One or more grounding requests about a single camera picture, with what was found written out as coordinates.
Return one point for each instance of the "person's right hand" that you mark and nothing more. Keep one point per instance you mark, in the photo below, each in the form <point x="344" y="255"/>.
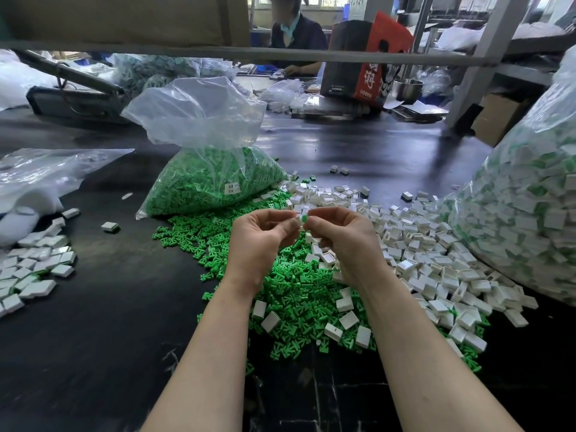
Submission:
<point x="353" y="252"/>

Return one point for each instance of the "person's left hand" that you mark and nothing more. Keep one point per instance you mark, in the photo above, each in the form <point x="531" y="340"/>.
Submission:
<point x="255" y="252"/>

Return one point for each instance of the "pile of green parts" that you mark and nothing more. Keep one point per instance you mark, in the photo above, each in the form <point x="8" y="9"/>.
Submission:
<point x="193" y="238"/>

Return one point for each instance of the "pile of white plastic caps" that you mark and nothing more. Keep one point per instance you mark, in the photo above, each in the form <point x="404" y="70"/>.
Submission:
<point x="432" y="256"/>

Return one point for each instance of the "lone white piece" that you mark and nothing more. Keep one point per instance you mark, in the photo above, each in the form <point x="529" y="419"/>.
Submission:
<point x="110" y="226"/>

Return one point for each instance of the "pile of assembled white pieces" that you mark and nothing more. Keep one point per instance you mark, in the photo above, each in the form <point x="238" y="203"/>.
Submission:
<point x="34" y="265"/>

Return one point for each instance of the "person's left forearm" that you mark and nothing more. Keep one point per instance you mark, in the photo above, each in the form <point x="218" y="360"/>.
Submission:
<point x="202" y="373"/>

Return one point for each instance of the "person's right forearm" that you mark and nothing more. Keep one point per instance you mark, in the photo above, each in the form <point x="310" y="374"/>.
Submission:
<point x="432" y="373"/>

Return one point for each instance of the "bag of green clips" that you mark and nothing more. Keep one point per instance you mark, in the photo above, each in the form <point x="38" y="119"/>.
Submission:
<point x="207" y="180"/>

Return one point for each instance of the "large bag of white caps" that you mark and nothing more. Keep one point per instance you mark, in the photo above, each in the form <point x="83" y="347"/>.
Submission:
<point x="531" y="202"/>

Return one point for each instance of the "clear bag of pale parts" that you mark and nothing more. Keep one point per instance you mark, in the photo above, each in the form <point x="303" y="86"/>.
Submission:
<point x="162" y="72"/>

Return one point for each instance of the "white paper sheets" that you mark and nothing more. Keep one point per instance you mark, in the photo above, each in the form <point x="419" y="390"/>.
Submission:
<point x="418" y="109"/>

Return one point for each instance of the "crumpled white plastic bag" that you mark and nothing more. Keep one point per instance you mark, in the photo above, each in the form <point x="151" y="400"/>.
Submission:
<point x="281" y="96"/>

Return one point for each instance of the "metal bowl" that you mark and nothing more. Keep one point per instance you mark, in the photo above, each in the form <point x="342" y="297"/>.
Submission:
<point x="409" y="91"/>

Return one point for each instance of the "black and red box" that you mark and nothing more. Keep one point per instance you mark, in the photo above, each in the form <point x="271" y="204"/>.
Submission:
<point x="353" y="67"/>

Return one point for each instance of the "black table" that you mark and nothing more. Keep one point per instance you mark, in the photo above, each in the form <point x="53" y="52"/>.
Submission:
<point x="99" y="355"/>

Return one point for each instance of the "cardboard box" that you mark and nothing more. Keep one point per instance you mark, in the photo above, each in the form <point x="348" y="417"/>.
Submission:
<point x="497" y="118"/>

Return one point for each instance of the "empty clear plastic bag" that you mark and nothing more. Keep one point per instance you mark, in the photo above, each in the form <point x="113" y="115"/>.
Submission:
<point x="49" y="166"/>

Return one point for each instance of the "white bags on shelf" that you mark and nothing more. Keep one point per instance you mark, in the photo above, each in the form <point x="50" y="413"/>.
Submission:
<point x="486" y="37"/>

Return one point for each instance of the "brown board panel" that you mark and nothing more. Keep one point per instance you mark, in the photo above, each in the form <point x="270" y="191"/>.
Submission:
<point x="117" y="19"/>

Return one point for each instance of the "white plastic sheet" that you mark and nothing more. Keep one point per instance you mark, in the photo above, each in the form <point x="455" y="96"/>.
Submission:
<point x="18" y="81"/>

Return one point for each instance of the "grey metal shelf frame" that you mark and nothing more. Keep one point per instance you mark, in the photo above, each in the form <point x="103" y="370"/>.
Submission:
<point x="270" y="55"/>

